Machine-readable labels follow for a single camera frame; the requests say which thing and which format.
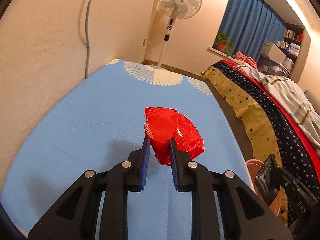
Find black plastic bag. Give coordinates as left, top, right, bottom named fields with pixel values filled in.
left=254, top=153, right=284, bottom=206

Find small red wrapper ball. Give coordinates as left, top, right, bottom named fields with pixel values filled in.
left=144, top=107, right=206, bottom=166

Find pink trash bin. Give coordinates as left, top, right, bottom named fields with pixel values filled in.
left=245, top=154, right=286, bottom=216

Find star patterned bed blanket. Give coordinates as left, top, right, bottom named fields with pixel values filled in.
left=201, top=60, right=320, bottom=228

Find blue table mat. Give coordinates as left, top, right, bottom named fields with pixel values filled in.
left=1, top=60, right=251, bottom=234

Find grey headboard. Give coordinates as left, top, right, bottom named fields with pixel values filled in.
left=304, top=89, right=320, bottom=115

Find plaid duvet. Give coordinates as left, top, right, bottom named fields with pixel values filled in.
left=236, top=64, right=319, bottom=154

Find white storage box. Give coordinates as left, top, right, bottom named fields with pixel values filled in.
left=261, top=41, right=286, bottom=64

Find wooden bookshelf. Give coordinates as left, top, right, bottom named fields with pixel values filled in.
left=276, top=23, right=305, bottom=72

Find pink clothes on sill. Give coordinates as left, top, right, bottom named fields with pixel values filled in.
left=234, top=51, right=257, bottom=69

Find potted green plant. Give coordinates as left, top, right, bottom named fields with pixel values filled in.
left=213, top=33, right=234, bottom=56

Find blue curtain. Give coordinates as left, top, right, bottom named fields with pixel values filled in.
left=218, top=0, right=285, bottom=61

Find white standing fan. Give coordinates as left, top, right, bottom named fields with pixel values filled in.
left=156, top=0, right=202, bottom=69

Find wall power outlet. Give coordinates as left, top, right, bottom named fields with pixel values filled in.
left=142, top=39, right=152, bottom=47

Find grey wall cable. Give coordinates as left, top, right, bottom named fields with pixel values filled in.
left=84, top=0, right=98, bottom=79

